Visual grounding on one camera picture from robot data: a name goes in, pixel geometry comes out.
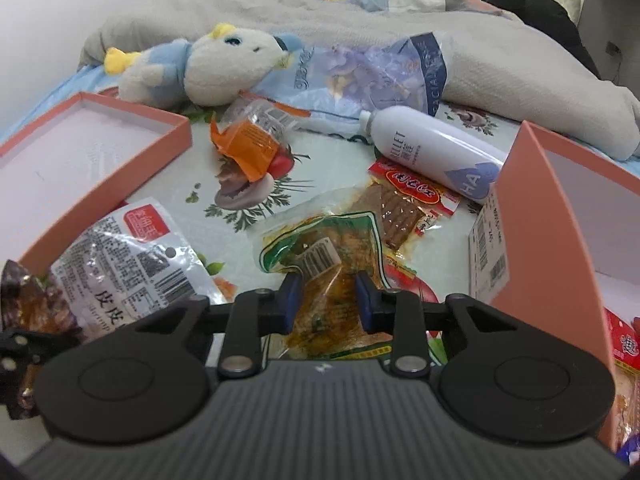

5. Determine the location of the red spicy strips bag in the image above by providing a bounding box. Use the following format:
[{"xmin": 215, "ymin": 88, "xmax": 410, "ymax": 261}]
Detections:
[{"xmin": 605, "ymin": 310, "xmax": 639, "ymax": 452}]

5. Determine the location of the grey wardrobe cabinet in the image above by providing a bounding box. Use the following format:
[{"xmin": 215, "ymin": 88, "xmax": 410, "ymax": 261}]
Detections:
[{"xmin": 578, "ymin": 0, "xmax": 639, "ymax": 96}]

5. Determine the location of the blue white snack bag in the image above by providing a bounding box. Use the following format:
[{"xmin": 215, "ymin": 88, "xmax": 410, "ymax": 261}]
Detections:
[{"xmin": 616, "ymin": 434, "xmax": 640, "ymax": 467}]

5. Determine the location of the pink box lid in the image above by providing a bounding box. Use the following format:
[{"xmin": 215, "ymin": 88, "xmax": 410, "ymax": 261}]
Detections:
[{"xmin": 1, "ymin": 92, "xmax": 192, "ymax": 272}]

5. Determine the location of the purple facial tissue pack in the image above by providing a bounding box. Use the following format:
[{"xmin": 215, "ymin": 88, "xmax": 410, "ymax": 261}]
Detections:
[{"xmin": 250, "ymin": 32, "xmax": 447, "ymax": 144}]

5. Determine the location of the orange small snack packet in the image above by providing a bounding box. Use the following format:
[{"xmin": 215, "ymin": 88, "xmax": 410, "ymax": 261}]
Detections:
[{"xmin": 209, "ymin": 93, "xmax": 310, "ymax": 182}]

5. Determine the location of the clear brown snack bag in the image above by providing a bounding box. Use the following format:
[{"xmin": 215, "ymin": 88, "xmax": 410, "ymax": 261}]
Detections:
[{"xmin": 1, "ymin": 198, "xmax": 227, "ymax": 419}]

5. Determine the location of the red brown spicy strip packet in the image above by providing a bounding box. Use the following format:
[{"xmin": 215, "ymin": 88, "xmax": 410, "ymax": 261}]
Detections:
[{"xmin": 352, "ymin": 157, "xmax": 462, "ymax": 254}]

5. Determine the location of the pink gift box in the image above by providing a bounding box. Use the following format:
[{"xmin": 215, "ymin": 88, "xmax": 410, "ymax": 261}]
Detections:
[{"xmin": 439, "ymin": 124, "xmax": 639, "ymax": 465}]

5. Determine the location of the green yellow tofu snack packet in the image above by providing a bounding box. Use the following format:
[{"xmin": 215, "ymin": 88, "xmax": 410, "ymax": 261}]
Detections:
[{"xmin": 257, "ymin": 211, "xmax": 392, "ymax": 360}]

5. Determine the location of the white blue plush toy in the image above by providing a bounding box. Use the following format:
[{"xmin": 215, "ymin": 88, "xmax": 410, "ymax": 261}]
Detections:
[{"xmin": 103, "ymin": 23, "xmax": 304, "ymax": 110}]

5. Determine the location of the white spray bottle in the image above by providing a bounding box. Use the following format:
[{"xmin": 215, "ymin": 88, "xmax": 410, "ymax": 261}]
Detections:
[{"xmin": 360, "ymin": 106, "xmax": 506, "ymax": 204}]

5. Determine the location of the black clothing pile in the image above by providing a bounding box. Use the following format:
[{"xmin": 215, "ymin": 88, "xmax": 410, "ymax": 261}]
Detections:
[{"xmin": 483, "ymin": 0, "xmax": 601, "ymax": 78}]

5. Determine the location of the grey duvet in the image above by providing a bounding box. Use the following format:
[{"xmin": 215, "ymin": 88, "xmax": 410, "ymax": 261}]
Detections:
[{"xmin": 79, "ymin": 0, "xmax": 639, "ymax": 160}]

